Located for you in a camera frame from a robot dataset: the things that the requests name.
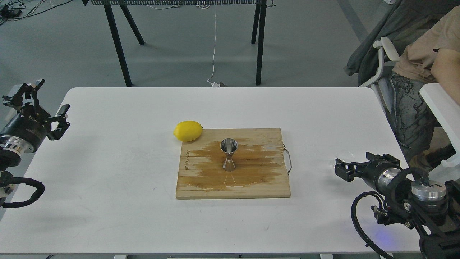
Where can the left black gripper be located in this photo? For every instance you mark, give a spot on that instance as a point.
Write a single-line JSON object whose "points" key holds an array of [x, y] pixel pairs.
{"points": [[26, 131]]}

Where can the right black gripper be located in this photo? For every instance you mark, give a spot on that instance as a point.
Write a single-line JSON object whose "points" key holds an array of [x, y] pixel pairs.
{"points": [[377, 174]]}

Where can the steel double jigger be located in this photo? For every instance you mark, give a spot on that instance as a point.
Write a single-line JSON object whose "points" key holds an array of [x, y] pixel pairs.
{"points": [[229, 147]]}

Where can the clear glass measuring cup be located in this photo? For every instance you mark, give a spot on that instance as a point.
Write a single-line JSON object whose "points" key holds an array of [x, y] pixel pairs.
{"points": [[344, 155]]}

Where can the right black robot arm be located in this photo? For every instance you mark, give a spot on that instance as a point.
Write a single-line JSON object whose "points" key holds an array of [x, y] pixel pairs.
{"points": [[411, 198]]}

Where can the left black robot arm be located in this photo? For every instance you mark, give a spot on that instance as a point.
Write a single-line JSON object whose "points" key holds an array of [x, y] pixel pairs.
{"points": [[9, 182]]}

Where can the wooden cutting board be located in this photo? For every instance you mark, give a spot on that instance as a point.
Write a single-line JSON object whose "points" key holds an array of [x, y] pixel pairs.
{"points": [[260, 170]]}

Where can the white office chair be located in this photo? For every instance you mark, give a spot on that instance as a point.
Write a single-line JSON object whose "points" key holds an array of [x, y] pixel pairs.
{"points": [[405, 22]]}

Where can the yellow lemon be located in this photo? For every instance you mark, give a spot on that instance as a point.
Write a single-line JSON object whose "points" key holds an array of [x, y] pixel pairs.
{"points": [[188, 130]]}

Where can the black metal table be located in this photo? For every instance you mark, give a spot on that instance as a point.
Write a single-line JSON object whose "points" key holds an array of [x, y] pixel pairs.
{"points": [[185, 23]]}

